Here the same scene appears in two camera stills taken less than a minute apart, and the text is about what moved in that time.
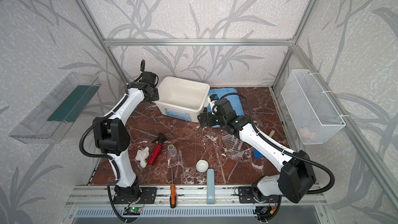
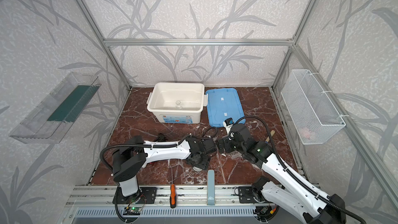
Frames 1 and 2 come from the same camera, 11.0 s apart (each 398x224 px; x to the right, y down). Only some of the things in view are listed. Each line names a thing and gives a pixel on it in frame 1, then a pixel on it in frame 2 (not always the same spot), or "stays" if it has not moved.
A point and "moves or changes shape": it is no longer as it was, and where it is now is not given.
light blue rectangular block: (211, 186) stays
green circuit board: (132, 211) stays
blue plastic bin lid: (231, 95) stays
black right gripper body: (208, 118) to (224, 144)
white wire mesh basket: (315, 119) stays
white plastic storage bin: (182, 98) moves or changes shape
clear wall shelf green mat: (50, 122) stays
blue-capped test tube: (172, 150) moves or changes shape
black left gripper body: (152, 95) to (210, 146)
